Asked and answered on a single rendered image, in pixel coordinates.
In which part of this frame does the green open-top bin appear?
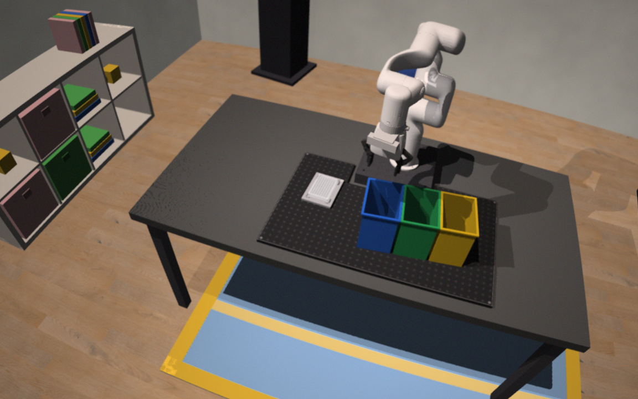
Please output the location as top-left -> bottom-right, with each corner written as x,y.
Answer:
393,186 -> 441,260

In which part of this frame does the blue bin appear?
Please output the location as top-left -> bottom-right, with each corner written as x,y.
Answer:
357,178 -> 404,254

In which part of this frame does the yellow open-top bin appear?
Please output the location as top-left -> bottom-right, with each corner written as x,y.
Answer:
429,192 -> 479,267

